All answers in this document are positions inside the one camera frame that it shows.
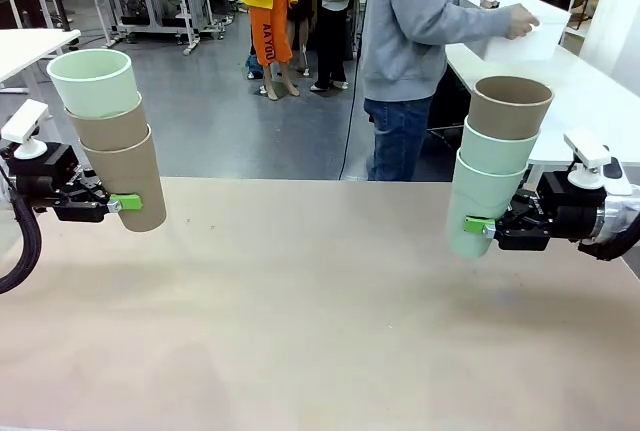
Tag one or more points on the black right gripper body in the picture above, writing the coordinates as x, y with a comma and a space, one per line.
555, 211

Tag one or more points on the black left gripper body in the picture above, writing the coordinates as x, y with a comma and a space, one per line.
55, 186

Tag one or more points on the brown plastic cup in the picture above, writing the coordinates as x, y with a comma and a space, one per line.
110, 126
510, 111
140, 186

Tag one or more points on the green plastic cup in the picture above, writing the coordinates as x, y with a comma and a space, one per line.
495, 151
95, 81
475, 196

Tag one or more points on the white plastic basket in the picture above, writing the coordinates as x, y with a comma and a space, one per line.
535, 31

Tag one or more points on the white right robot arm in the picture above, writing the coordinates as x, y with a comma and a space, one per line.
620, 211

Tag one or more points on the person's right forearm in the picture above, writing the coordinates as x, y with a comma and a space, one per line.
475, 26

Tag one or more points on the person's right hand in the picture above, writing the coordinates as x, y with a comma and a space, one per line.
521, 22

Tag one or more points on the person's left hand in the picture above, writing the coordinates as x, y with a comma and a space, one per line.
490, 2

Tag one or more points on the large white side table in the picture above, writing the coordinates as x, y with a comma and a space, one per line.
585, 96

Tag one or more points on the black office chair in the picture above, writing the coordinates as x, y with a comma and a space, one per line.
450, 106

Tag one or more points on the small white side table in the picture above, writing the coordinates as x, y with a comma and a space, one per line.
25, 48

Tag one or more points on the person in grey hoodie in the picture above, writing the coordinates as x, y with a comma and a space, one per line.
400, 41

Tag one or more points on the mannequin in yellow and orange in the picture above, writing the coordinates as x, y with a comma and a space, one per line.
267, 11

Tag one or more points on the figure in dark clothes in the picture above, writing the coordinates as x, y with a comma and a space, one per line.
332, 16

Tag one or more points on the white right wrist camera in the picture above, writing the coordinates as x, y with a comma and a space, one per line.
587, 156

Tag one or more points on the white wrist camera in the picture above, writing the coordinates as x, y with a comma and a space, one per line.
587, 156
25, 123

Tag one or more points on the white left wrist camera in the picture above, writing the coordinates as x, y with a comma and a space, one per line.
25, 123

